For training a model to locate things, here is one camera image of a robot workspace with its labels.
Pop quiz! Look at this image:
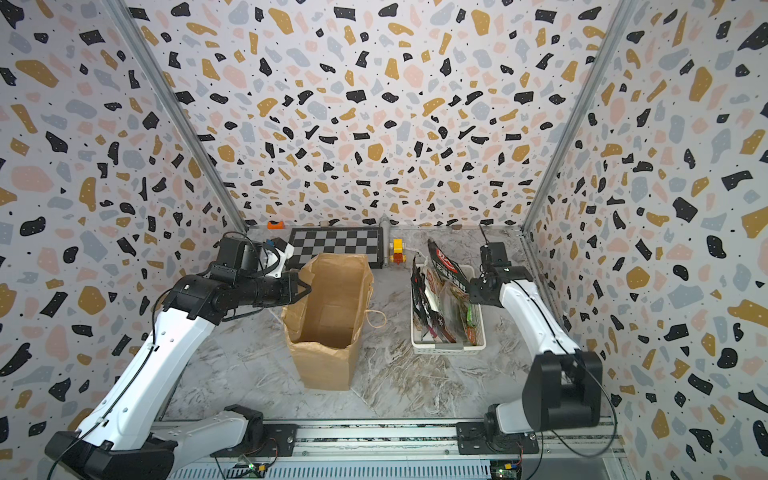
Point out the brown paper bag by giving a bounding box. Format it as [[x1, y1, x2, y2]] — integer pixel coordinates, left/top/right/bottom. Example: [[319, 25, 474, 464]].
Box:
[[281, 253, 374, 391]]

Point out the white perforated plastic basket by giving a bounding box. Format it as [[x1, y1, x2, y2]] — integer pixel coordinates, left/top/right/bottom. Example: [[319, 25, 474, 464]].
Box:
[[409, 261, 487, 355]]

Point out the black red seasoning packet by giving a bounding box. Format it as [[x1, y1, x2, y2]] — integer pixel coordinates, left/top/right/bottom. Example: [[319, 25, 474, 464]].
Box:
[[410, 263, 456, 344]]

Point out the green black seasoning packet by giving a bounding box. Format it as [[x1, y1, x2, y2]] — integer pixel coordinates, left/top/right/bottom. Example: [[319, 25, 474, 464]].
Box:
[[427, 239, 470, 294]]

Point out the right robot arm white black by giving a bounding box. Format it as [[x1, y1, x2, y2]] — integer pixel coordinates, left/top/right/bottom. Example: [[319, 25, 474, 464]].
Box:
[[469, 242, 604, 449]]

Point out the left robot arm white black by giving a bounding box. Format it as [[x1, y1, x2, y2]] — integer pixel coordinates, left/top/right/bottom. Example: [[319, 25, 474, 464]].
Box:
[[45, 232, 311, 479]]

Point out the black white chessboard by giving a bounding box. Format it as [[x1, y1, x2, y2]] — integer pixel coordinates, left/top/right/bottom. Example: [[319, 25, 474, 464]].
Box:
[[286, 226, 384, 269]]

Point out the yellow red toy block car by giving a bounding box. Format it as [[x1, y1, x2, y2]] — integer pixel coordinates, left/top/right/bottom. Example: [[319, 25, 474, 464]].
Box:
[[389, 238, 407, 265]]

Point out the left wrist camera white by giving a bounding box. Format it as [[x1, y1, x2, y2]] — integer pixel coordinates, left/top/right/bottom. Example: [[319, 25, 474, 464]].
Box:
[[262, 238, 295, 278]]

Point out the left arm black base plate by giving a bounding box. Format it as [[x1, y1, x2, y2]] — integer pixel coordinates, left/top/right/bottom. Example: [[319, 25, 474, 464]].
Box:
[[212, 423, 299, 458]]

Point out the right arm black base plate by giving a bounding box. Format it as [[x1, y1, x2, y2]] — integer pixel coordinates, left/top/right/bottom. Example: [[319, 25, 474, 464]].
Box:
[[455, 421, 540, 455]]

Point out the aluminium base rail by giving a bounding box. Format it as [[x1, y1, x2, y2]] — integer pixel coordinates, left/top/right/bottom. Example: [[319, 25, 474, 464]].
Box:
[[171, 419, 634, 479]]

